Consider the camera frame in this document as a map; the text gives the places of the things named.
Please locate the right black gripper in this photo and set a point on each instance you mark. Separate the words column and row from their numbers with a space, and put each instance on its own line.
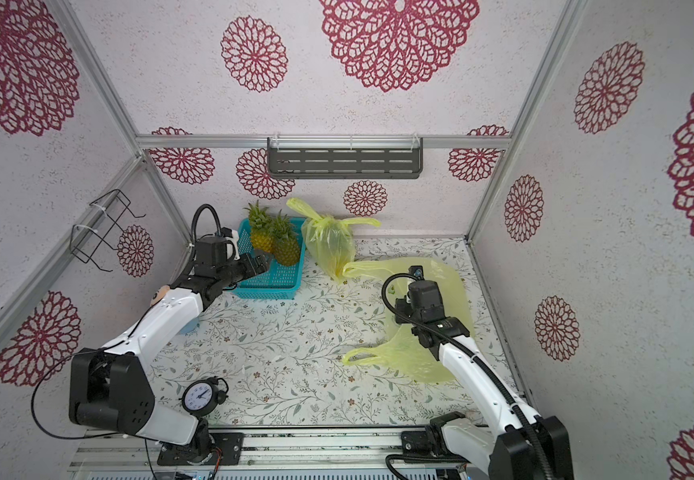
column 415, row 282

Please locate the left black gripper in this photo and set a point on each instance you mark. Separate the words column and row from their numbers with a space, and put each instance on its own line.
column 251, row 268

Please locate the pineapple back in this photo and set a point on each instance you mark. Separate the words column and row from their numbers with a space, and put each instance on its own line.
column 261, row 236

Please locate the pineapple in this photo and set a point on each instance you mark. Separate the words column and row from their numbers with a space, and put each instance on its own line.
column 261, row 236
column 286, row 248

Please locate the yellow plastic bag top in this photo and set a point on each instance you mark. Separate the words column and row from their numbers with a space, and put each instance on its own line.
column 329, row 241

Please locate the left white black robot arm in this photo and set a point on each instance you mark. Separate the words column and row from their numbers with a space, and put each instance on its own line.
column 109, row 388

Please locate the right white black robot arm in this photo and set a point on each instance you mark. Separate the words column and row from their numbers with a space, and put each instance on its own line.
column 516, row 442

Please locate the plush doll toy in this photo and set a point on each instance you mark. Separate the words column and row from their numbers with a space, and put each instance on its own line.
column 159, row 295

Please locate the teal plastic basket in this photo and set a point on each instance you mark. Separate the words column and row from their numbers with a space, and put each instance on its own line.
column 279, row 282

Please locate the black alarm clock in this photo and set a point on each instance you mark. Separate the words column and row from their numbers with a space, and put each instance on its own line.
column 203, row 396

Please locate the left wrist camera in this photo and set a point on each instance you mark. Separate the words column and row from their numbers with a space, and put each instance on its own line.
column 232, row 237

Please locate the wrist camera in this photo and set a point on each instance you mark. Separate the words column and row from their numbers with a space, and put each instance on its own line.
column 232, row 237
column 416, row 272

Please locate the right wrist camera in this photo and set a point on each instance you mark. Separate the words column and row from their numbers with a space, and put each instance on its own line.
column 416, row 272

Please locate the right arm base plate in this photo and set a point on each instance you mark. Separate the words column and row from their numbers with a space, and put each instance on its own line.
column 426, row 444

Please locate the grey wall shelf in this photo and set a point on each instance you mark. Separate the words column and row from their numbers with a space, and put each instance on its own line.
column 349, row 160

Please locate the black wire wall rack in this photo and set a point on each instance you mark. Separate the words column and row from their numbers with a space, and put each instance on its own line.
column 86, row 239

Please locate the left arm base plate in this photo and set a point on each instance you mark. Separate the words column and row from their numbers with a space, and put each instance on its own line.
column 222, row 447

